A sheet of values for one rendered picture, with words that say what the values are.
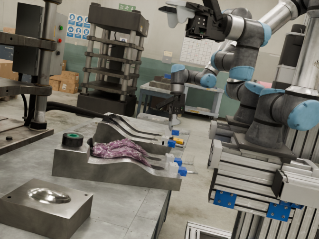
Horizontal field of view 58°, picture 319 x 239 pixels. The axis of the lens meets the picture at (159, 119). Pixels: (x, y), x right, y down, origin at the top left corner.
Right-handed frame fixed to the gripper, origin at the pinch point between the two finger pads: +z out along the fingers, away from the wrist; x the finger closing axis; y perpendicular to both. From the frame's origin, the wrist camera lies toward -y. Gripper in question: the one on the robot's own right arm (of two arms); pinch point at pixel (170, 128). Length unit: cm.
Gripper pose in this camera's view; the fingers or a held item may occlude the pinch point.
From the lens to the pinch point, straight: 160.4
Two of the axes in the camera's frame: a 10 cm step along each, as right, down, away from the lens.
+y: 9.8, 0.7, -1.6
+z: -0.7, 10.0, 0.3
